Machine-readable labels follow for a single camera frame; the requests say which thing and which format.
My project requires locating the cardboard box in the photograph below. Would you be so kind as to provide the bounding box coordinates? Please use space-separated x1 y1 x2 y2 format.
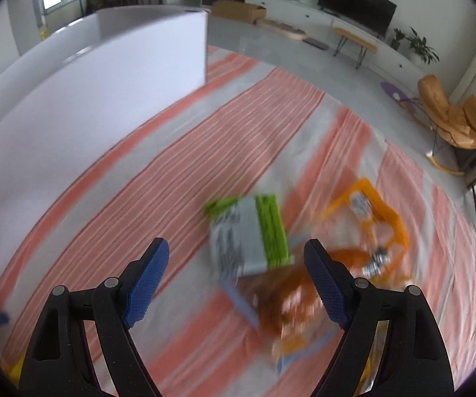
211 0 267 24

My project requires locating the clear bag of orange snacks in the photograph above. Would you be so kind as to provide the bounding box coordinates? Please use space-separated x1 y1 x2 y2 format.
220 248 371 371

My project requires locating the large leafy potted plant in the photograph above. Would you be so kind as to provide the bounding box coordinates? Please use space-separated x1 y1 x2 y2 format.
405 28 440 66

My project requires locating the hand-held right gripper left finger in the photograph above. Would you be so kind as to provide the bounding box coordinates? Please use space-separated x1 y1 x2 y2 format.
20 238 170 397

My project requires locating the white television cabinet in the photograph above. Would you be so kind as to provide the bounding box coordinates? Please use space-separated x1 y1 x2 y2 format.
244 0 454 92

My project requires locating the orange lounge chair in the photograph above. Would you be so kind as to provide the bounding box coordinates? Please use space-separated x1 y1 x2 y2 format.
399 74 476 174

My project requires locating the flat wooden board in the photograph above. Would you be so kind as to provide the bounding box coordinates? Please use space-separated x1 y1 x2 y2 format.
258 19 307 42

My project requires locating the green white snack packet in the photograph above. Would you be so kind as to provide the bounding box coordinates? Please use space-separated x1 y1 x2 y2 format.
204 194 296 280

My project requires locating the orange edged clear bag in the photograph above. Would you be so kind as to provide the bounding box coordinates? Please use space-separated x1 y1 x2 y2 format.
321 178 412 286

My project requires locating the white foam board box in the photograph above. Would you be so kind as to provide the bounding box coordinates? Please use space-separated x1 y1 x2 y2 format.
0 6 209 294

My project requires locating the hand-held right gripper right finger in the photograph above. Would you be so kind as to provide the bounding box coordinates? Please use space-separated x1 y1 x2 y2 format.
303 238 456 397

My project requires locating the orange striped blanket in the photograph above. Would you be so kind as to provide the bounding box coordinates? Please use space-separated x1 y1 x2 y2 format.
0 45 476 397

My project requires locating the wooden bench with metal legs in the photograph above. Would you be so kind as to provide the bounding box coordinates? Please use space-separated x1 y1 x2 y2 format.
331 27 378 69

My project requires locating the black television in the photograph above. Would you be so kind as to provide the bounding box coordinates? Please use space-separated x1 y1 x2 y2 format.
318 0 398 36

